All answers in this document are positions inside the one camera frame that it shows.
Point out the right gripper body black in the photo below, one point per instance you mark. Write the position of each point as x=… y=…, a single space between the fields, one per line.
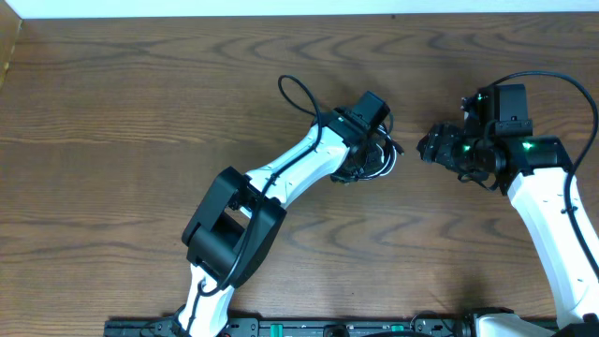
x=443 y=148

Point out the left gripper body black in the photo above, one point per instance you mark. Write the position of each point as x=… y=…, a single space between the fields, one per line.
x=363 y=164

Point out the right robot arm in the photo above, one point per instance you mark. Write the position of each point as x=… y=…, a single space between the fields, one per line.
x=539 y=179

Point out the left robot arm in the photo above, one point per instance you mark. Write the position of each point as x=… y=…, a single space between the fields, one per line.
x=235 y=224

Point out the cardboard panel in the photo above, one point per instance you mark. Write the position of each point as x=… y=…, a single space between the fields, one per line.
x=11 y=24

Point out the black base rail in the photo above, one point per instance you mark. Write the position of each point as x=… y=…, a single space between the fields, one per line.
x=327 y=328

